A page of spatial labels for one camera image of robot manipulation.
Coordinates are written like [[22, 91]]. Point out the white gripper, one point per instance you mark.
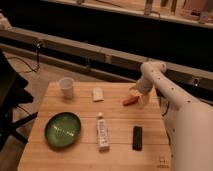
[[144, 86]]

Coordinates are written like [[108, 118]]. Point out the black rectangular block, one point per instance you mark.
[[137, 138]]

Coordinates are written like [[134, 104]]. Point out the green glass bowl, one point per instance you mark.
[[62, 130]]

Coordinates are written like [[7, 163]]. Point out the white tube with cap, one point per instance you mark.
[[102, 133]]

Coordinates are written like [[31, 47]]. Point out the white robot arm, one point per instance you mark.
[[192, 143]]

